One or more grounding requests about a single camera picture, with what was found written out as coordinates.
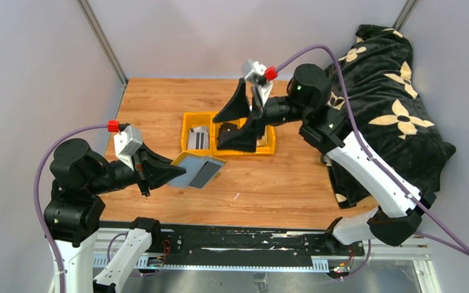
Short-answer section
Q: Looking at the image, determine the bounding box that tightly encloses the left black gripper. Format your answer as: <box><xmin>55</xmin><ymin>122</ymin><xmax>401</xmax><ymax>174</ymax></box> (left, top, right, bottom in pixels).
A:
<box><xmin>87</xmin><ymin>139</ymin><xmax>187</xmax><ymax>194</ymax></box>

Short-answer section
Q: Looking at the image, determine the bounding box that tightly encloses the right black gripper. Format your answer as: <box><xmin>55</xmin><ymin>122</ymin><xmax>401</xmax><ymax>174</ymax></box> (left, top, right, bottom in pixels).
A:
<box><xmin>211</xmin><ymin>79</ymin><xmax>310</xmax><ymax>154</ymax></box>

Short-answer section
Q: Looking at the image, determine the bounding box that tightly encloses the yellow leather card holder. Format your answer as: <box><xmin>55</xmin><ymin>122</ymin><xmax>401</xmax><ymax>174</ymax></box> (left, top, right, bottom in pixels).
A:
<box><xmin>167</xmin><ymin>151</ymin><xmax>227</xmax><ymax>189</ymax></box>

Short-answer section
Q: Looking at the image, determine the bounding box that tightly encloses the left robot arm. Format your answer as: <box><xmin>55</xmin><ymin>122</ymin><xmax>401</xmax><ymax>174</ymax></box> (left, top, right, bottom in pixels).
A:
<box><xmin>44</xmin><ymin>138</ymin><xmax>186</xmax><ymax>292</ymax></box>

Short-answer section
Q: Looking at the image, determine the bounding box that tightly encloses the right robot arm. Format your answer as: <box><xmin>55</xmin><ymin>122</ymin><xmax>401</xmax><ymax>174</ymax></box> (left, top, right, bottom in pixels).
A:
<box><xmin>213</xmin><ymin>61</ymin><xmax>435</xmax><ymax>255</ymax></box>

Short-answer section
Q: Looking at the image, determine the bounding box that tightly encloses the black cards stack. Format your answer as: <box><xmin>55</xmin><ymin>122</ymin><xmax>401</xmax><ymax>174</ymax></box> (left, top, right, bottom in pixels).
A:
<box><xmin>217</xmin><ymin>122</ymin><xmax>239</xmax><ymax>140</ymax></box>

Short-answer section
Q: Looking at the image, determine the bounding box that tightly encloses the white cards stack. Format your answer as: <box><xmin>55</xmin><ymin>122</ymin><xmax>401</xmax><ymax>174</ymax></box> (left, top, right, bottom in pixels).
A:
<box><xmin>187</xmin><ymin>126</ymin><xmax>209</xmax><ymax>150</ymax></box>

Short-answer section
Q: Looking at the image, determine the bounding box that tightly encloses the right yellow bin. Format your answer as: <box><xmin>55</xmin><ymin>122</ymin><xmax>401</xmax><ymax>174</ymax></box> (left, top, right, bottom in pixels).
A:
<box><xmin>255</xmin><ymin>126</ymin><xmax>277</xmax><ymax>156</ymax></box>

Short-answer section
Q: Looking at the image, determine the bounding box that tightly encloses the black floral blanket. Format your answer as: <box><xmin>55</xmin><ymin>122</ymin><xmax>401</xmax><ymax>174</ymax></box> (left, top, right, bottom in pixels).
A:
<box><xmin>325</xmin><ymin>24</ymin><xmax>456</xmax><ymax>192</ymax></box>

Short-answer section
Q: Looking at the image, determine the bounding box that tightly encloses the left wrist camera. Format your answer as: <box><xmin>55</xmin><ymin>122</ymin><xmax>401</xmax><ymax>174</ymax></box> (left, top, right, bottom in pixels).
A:
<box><xmin>113</xmin><ymin>126</ymin><xmax>143</xmax><ymax>170</ymax></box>

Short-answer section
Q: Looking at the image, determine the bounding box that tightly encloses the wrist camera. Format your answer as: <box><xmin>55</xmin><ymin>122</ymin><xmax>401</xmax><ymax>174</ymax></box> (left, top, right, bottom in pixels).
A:
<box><xmin>242</xmin><ymin>59</ymin><xmax>274</xmax><ymax>112</ymax></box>
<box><xmin>113</xmin><ymin>126</ymin><xmax>143</xmax><ymax>170</ymax></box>

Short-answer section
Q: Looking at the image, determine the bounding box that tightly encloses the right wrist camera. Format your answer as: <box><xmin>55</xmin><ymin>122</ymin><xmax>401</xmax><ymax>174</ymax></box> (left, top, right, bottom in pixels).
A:
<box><xmin>242</xmin><ymin>59</ymin><xmax>274</xmax><ymax>112</ymax></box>

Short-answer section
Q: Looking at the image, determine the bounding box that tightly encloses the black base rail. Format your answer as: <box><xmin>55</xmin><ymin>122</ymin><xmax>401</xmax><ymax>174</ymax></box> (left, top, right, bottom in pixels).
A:
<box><xmin>147</xmin><ymin>224</ymin><xmax>365</xmax><ymax>267</ymax></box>

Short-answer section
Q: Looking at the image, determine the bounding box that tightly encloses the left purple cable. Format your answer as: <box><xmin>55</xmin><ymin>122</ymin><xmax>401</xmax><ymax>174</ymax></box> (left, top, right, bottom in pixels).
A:
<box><xmin>33</xmin><ymin>120</ymin><xmax>120</xmax><ymax>293</ymax></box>

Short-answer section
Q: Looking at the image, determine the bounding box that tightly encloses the purple cable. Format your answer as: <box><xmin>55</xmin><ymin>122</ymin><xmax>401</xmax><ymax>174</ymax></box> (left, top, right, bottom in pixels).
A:
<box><xmin>33</xmin><ymin>120</ymin><xmax>120</xmax><ymax>293</ymax></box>
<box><xmin>264</xmin><ymin>44</ymin><xmax>469</xmax><ymax>280</ymax></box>

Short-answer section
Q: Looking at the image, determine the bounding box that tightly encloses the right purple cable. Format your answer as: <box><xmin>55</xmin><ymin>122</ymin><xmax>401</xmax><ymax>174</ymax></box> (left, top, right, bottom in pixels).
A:
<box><xmin>264</xmin><ymin>44</ymin><xmax>469</xmax><ymax>280</ymax></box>

